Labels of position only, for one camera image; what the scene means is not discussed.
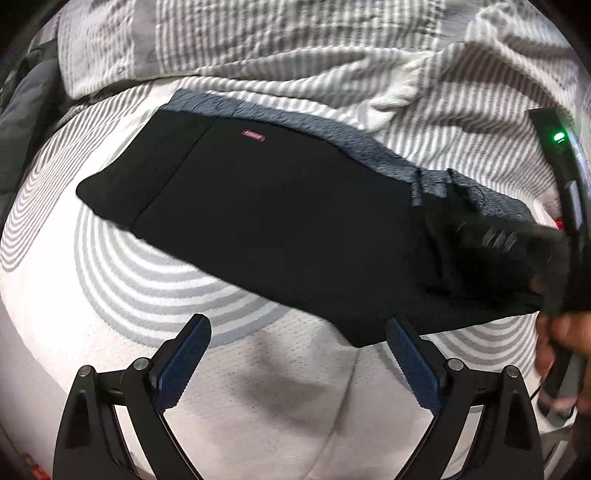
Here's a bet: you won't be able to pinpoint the dark grey jacket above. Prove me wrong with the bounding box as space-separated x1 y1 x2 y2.
0 46 70 222

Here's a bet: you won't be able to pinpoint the person's right hand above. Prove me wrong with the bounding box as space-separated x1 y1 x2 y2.
534 313 591 377

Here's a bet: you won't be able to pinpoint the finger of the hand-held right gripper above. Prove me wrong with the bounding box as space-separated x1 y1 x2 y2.
455 220 572 297

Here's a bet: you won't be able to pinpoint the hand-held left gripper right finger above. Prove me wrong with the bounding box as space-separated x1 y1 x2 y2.
385 316 541 480

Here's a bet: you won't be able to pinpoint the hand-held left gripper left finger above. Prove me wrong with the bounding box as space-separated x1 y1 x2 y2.
53 314 213 480

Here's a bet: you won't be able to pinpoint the grey white striped quilt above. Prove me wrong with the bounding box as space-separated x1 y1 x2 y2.
55 0 591 206

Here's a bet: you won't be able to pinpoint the white mattress with grey rings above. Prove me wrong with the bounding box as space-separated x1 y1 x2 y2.
0 76 591 480

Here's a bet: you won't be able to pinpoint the black pants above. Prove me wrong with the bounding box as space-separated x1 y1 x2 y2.
75 109 571 349

